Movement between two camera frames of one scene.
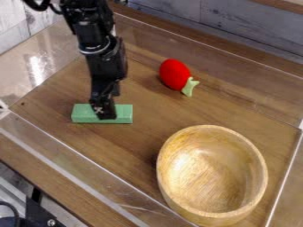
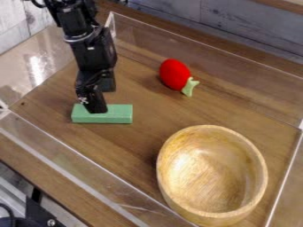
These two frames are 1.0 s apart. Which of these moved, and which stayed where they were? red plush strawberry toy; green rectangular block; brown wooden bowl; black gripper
Moved: black gripper
Stayed: red plush strawberry toy; green rectangular block; brown wooden bowl
